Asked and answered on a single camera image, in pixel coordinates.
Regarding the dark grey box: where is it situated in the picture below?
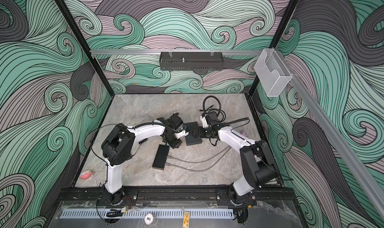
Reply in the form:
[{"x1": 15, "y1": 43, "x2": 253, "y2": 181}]
[{"x1": 185, "y1": 122, "x2": 203, "y2": 146}]

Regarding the black network switch box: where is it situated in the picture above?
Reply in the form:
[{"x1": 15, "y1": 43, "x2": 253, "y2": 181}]
[{"x1": 152, "y1": 144, "x2": 170, "y2": 170}]

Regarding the grey ethernet cable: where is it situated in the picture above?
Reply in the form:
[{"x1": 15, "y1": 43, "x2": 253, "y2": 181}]
[
  {"x1": 164, "y1": 147, "x2": 232, "y2": 172},
  {"x1": 167, "y1": 146, "x2": 231, "y2": 164}
]

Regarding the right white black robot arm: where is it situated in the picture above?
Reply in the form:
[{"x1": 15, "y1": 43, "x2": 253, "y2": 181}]
[{"x1": 191, "y1": 95, "x2": 293, "y2": 206}]

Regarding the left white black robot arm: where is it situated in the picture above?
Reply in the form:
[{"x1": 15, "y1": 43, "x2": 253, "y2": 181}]
[{"x1": 101, "y1": 113, "x2": 189, "y2": 195}]

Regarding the glitter purple microphone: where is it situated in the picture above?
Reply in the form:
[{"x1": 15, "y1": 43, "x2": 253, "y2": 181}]
[{"x1": 240, "y1": 130, "x2": 248, "y2": 137}]

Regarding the round white sticker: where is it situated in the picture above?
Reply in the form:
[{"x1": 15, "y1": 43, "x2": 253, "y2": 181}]
[{"x1": 144, "y1": 213, "x2": 156, "y2": 225}]

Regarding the yellow label tag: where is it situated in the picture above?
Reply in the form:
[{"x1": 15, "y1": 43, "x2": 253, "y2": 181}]
[{"x1": 183, "y1": 211, "x2": 191, "y2": 228}]

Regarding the pink toy left side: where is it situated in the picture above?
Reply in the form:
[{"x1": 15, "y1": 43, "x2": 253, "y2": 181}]
[{"x1": 79, "y1": 170, "x2": 94, "y2": 180}]

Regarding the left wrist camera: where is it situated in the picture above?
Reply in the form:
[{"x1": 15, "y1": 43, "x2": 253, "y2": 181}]
[{"x1": 175, "y1": 129, "x2": 189, "y2": 139}]

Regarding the coiled black cable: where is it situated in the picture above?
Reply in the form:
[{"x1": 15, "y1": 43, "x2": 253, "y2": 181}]
[{"x1": 199, "y1": 104, "x2": 227, "y2": 123}]

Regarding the black perforated wall tray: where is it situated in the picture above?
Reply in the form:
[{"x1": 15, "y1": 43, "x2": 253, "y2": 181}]
[{"x1": 159, "y1": 52, "x2": 224, "y2": 72}]

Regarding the clear acrylic wall holder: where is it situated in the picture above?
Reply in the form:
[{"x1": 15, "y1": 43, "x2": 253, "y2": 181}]
[{"x1": 255, "y1": 49, "x2": 292, "y2": 97}]

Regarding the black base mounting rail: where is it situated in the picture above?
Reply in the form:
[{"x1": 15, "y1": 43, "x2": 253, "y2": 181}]
[{"x1": 58, "y1": 185, "x2": 296, "y2": 207}]

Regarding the white slotted cable duct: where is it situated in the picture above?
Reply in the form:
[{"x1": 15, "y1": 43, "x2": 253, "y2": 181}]
[{"x1": 59, "y1": 209, "x2": 235, "y2": 219}]

